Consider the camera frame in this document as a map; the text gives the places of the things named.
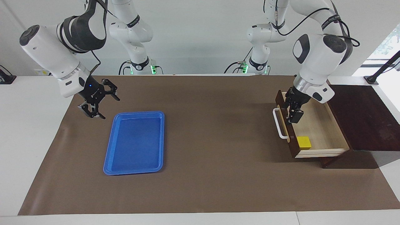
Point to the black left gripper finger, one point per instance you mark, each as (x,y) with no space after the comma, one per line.
(298,115)
(290,112)

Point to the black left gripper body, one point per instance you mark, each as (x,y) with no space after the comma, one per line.
(297,98)

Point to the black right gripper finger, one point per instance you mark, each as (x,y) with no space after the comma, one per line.
(112,90)
(90,111)

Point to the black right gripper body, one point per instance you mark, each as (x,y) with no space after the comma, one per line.
(93,92)

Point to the yellow block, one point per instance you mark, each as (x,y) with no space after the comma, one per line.
(303,143)

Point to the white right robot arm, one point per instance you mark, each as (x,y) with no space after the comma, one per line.
(47,50)

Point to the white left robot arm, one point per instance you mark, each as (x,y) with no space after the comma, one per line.
(318,59)

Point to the blue plastic tray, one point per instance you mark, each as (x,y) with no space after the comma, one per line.
(134,140)

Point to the dark wooden cabinet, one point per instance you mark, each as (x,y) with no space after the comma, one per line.
(365,125)

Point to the black table clamp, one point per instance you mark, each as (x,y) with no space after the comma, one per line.
(6,78)

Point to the black angled stand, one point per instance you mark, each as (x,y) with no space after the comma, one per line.
(382,67)

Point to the brown paper mat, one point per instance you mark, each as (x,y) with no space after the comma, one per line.
(203,175)

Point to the white wall socket strip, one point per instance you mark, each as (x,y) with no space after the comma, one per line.
(42,72)

